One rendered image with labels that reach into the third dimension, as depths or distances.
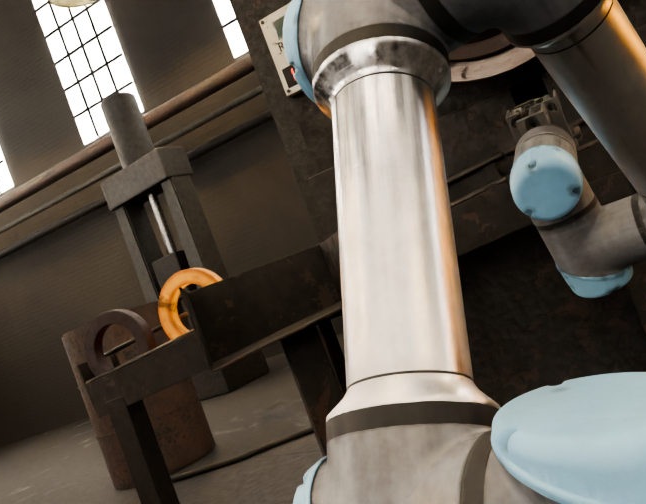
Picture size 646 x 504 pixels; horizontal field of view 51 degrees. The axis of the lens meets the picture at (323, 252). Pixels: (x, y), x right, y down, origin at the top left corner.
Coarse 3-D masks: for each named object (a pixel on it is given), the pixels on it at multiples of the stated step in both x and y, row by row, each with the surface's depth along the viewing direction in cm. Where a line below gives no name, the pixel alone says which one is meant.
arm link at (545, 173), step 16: (528, 144) 80; (544, 144) 77; (560, 144) 78; (528, 160) 74; (544, 160) 73; (560, 160) 73; (576, 160) 77; (512, 176) 77; (528, 176) 73; (544, 176) 73; (560, 176) 72; (576, 176) 72; (512, 192) 75; (528, 192) 74; (544, 192) 74; (560, 192) 73; (576, 192) 73; (592, 192) 77; (528, 208) 75; (544, 208) 74; (560, 208) 74; (576, 208) 76; (544, 224) 78
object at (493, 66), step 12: (516, 48) 114; (480, 60) 117; (492, 60) 116; (504, 60) 116; (516, 60) 115; (528, 60) 114; (456, 72) 119; (468, 72) 118; (480, 72) 117; (492, 72) 117; (504, 72) 116
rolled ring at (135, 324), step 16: (96, 320) 162; (112, 320) 160; (128, 320) 159; (144, 320) 161; (96, 336) 162; (144, 336) 158; (96, 352) 163; (144, 352) 158; (96, 368) 163; (112, 368) 164
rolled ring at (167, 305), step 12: (180, 276) 152; (192, 276) 150; (204, 276) 149; (216, 276) 150; (168, 288) 153; (168, 300) 153; (168, 312) 154; (168, 324) 154; (180, 324) 155; (168, 336) 154
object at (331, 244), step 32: (288, 256) 124; (320, 256) 125; (224, 288) 121; (256, 288) 122; (288, 288) 123; (320, 288) 124; (192, 320) 100; (224, 320) 121; (256, 320) 122; (288, 320) 123; (320, 320) 103; (224, 352) 120; (288, 352) 109; (320, 352) 110; (320, 384) 109; (320, 416) 109; (320, 448) 113
